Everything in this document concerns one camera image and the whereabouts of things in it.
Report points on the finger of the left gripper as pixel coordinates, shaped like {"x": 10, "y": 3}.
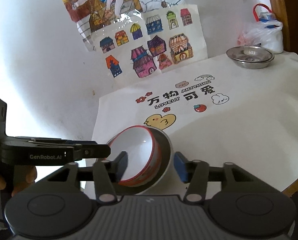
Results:
{"x": 91, "y": 151}
{"x": 57, "y": 141}

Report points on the floral white ceramic bowl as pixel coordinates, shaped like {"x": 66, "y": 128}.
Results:
{"x": 144, "y": 161}

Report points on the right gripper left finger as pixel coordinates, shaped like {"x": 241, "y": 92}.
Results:
{"x": 106, "y": 173}

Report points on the colourful houses drawing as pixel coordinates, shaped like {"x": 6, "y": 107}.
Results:
{"x": 141, "y": 45}

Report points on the brown wooden door frame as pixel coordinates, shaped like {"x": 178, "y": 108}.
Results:
{"x": 279, "y": 8}

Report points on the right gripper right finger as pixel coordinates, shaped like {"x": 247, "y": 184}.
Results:
{"x": 195, "y": 173}

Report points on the deep steel bowl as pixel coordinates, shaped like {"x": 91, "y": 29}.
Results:
{"x": 166, "y": 151}

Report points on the clear plastic bag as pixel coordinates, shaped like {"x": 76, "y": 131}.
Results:
{"x": 248, "y": 35}

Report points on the steel plate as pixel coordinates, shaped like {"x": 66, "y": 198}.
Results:
{"x": 250, "y": 58}
{"x": 249, "y": 54}
{"x": 252, "y": 65}

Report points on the white printed table cloth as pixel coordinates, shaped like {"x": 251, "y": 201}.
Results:
{"x": 223, "y": 113}

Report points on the person's left hand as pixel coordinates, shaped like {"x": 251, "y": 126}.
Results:
{"x": 29, "y": 179}

